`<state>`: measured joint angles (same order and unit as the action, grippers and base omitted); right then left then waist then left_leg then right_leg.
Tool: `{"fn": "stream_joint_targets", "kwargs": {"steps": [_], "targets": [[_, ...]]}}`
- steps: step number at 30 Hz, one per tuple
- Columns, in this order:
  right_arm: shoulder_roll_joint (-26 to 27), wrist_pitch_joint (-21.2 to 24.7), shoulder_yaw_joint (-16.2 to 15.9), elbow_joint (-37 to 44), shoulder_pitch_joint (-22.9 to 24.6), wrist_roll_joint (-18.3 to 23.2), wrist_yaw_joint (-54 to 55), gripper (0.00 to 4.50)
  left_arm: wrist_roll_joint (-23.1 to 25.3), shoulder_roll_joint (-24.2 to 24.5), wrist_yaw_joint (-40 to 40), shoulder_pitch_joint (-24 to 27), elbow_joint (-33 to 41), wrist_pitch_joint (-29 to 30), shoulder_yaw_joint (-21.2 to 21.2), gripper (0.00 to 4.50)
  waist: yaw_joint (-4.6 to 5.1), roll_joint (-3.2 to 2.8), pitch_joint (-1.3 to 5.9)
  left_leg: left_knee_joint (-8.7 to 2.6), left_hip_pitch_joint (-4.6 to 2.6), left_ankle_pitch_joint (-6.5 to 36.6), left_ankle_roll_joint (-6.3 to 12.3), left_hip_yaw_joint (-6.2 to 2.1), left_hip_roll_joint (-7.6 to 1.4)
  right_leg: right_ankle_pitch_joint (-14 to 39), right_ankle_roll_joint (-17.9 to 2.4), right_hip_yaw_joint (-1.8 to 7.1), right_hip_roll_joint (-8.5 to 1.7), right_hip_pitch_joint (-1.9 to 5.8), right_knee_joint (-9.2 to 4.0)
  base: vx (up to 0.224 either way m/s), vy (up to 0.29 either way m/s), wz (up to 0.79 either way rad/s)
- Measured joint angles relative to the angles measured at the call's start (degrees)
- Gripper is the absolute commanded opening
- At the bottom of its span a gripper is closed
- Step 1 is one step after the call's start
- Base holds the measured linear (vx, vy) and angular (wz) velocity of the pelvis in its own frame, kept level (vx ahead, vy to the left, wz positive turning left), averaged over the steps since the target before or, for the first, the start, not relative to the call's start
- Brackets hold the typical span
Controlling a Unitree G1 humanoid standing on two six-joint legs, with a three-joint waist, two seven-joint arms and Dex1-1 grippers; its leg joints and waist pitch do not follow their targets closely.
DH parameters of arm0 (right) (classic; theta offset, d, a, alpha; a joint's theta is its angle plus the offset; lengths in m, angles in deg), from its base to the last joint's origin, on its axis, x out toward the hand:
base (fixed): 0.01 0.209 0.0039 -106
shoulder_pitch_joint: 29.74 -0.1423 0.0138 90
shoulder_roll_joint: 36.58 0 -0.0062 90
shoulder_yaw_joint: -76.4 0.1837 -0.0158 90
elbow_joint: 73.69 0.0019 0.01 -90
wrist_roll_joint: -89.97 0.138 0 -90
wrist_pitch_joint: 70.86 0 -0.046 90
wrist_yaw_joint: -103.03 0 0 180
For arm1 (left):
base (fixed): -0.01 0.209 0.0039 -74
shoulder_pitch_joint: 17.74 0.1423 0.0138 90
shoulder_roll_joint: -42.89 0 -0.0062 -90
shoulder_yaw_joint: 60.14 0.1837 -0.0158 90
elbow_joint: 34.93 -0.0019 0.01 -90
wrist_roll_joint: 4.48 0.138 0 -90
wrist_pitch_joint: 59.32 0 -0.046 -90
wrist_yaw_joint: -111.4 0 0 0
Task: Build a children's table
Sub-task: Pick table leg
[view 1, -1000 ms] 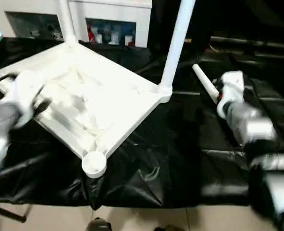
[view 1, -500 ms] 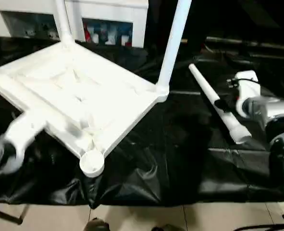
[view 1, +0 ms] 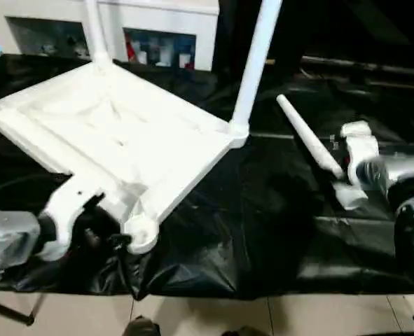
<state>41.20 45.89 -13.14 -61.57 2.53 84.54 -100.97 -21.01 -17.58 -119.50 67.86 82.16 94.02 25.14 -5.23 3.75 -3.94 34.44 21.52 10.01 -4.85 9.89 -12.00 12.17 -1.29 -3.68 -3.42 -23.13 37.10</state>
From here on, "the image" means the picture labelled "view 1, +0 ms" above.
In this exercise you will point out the black metal rod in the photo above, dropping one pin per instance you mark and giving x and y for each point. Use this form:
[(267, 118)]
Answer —
[(364, 66)]

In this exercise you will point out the small white cup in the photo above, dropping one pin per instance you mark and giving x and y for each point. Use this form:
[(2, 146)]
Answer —
[(183, 59)]

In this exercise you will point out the small tan label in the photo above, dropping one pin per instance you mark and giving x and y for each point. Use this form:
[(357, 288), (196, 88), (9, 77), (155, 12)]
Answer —
[(270, 62)]

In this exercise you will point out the white plastic table leg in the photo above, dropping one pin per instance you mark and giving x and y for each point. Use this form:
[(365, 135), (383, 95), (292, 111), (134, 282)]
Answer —
[(308, 133), (255, 70), (94, 28)]

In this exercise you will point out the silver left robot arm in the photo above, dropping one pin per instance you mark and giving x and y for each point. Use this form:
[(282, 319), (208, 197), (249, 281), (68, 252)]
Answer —
[(3, 238)]

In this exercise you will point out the white plastic table top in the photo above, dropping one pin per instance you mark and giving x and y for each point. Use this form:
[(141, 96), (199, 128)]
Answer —
[(105, 122)]

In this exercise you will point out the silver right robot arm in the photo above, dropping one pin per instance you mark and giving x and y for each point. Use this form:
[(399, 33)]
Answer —
[(406, 168)]

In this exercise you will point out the white glass-door cabinet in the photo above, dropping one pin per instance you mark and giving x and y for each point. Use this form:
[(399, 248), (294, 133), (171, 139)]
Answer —
[(157, 17)]

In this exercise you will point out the small white jar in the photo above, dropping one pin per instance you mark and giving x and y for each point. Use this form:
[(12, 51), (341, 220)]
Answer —
[(142, 56)]

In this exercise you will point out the white blue carton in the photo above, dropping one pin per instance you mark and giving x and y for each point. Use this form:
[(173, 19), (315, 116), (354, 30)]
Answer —
[(164, 56)]

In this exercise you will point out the black right robot foot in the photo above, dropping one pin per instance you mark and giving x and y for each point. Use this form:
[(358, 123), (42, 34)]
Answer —
[(241, 332)]

